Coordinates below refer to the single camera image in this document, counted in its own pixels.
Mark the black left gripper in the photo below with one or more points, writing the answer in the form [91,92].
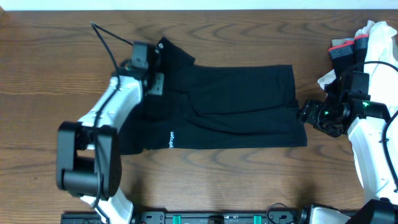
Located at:
[156,87]

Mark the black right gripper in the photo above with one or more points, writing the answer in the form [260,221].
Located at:
[308,113]

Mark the black t-shirt white logo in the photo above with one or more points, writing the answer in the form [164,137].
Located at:
[215,108]

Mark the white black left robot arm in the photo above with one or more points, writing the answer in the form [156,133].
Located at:
[88,155]

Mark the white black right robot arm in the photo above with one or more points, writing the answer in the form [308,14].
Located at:
[374,153]

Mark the white crumpled garment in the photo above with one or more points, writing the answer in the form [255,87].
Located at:
[382,62]

